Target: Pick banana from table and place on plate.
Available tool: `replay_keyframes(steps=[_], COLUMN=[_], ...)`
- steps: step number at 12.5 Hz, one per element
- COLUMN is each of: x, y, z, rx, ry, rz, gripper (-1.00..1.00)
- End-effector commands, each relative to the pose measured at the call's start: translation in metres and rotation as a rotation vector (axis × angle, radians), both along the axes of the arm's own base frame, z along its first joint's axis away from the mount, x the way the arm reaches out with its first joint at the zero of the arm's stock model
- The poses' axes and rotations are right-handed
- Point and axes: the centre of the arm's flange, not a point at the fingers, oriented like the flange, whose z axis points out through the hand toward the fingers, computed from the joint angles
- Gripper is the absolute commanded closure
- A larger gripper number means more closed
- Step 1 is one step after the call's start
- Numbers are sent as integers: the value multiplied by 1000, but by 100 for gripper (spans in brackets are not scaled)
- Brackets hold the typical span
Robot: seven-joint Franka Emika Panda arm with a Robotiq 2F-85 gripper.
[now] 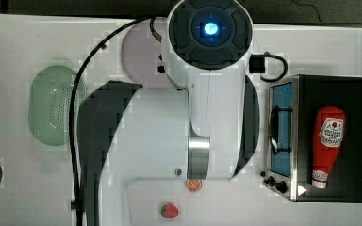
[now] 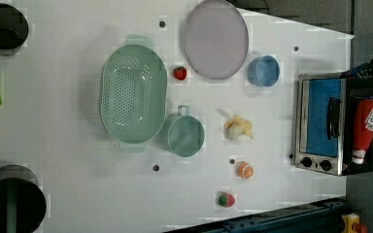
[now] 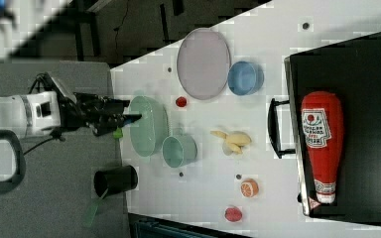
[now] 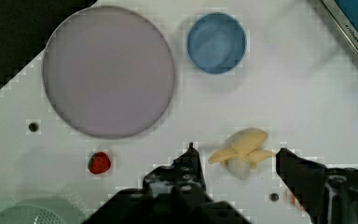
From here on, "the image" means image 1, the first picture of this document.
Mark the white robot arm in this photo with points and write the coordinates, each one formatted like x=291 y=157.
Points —
x=204 y=125

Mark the pale purple plate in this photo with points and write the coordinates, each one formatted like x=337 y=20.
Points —
x=140 y=55

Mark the orange slice toy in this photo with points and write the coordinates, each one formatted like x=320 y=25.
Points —
x=194 y=185

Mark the red strawberry toy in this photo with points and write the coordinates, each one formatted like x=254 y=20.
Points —
x=169 y=210

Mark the black toaster oven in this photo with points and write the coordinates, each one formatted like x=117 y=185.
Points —
x=293 y=106

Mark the green perforated colander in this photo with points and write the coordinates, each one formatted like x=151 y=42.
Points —
x=49 y=104

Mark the red ketchup bottle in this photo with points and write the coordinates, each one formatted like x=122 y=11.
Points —
x=328 y=137

